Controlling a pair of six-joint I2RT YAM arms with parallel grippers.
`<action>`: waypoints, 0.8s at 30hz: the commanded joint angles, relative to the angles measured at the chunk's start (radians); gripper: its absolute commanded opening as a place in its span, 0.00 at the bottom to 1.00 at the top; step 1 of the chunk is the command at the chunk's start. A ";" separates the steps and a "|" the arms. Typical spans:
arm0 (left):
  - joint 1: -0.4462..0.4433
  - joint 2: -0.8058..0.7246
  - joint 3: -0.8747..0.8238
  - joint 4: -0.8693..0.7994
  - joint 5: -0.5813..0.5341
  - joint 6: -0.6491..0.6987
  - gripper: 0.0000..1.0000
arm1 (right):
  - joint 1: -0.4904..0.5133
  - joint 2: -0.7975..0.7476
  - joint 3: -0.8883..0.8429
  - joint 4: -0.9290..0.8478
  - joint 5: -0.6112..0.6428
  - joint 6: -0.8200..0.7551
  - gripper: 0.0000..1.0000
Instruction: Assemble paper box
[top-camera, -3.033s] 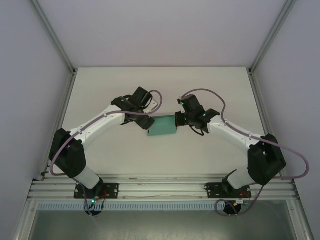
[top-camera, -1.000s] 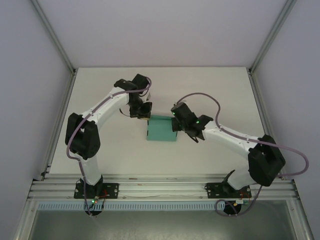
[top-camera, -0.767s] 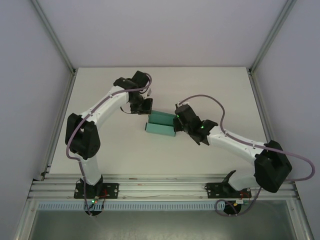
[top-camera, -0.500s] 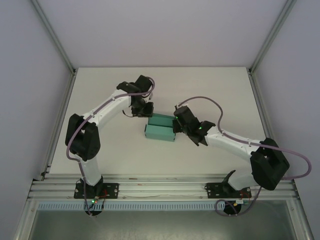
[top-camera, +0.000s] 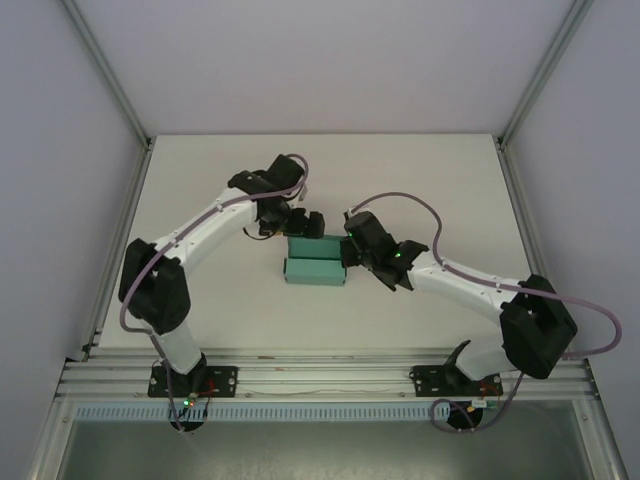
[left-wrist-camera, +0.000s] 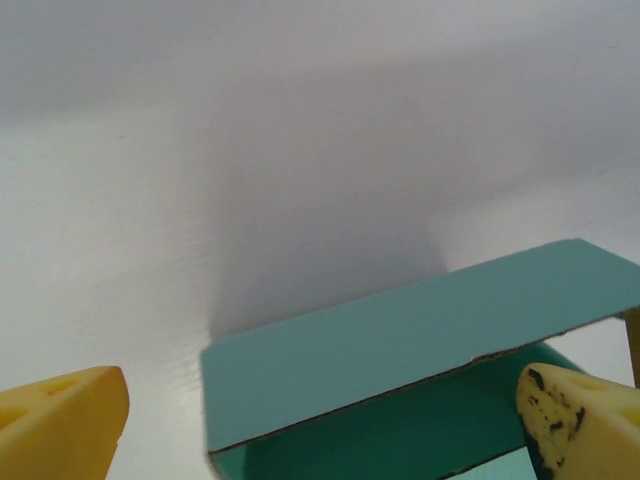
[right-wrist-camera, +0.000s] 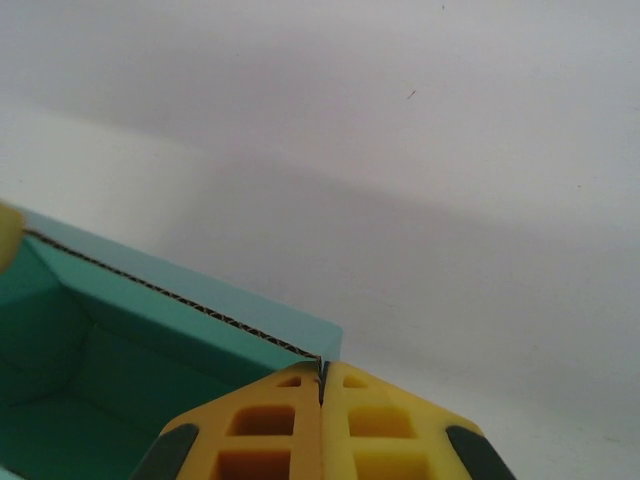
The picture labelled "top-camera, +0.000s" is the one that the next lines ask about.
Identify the black round cable grommet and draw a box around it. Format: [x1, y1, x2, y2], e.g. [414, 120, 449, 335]
[169, 417, 206, 435]
[446, 403, 485, 434]

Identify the wide aluminium frame rail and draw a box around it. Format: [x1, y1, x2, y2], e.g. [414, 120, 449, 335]
[54, 348, 599, 402]

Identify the slotted grey cable duct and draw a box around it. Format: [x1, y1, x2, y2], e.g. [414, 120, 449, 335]
[74, 404, 586, 422]

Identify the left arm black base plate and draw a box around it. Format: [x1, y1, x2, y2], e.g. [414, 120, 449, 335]
[147, 364, 239, 399]

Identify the teal paper box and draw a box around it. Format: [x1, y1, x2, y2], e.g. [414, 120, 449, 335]
[281, 235, 349, 289]

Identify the aluminium side rail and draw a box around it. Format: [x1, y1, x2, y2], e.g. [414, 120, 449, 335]
[79, 139, 154, 362]
[496, 138, 570, 359]

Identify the grey metal sheet panel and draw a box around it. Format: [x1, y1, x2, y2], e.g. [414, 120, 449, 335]
[53, 418, 604, 480]

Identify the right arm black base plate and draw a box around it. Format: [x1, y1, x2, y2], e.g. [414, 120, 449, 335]
[408, 364, 501, 399]

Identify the aluminium corner post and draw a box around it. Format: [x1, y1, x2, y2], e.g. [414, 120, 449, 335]
[496, 0, 595, 149]
[62, 0, 154, 151]

